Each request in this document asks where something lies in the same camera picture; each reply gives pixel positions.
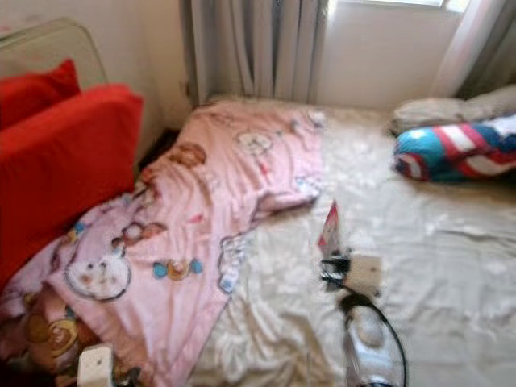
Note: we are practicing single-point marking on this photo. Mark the beige floral bed sheet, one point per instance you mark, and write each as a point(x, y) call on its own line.
point(443, 266)

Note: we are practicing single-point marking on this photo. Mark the colourful picture book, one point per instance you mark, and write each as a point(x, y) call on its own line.
point(330, 230)

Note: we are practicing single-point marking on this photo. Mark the grey curtain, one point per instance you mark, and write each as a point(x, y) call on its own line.
point(250, 48)

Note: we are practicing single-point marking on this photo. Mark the pink cartoon print blanket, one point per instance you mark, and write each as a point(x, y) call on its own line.
point(193, 218)

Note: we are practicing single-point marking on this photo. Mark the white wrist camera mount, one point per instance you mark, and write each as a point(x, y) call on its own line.
point(94, 367)
point(367, 274)

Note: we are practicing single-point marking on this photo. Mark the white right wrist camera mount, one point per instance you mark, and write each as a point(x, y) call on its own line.
point(367, 274)

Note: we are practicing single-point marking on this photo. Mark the blue red striped pillow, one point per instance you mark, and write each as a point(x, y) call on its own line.
point(451, 149)

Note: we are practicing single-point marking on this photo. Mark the green white quilted mattress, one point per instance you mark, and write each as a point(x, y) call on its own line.
point(48, 48)

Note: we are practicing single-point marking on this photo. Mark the pale pink curtain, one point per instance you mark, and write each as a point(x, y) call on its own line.
point(472, 48)

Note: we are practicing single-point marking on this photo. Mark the bright window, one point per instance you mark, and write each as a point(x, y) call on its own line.
point(395, 3)

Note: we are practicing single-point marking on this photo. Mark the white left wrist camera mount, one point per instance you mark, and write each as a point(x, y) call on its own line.
point(94, 367)

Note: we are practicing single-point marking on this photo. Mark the large red cushion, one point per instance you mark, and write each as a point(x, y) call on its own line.
point(64, 169)

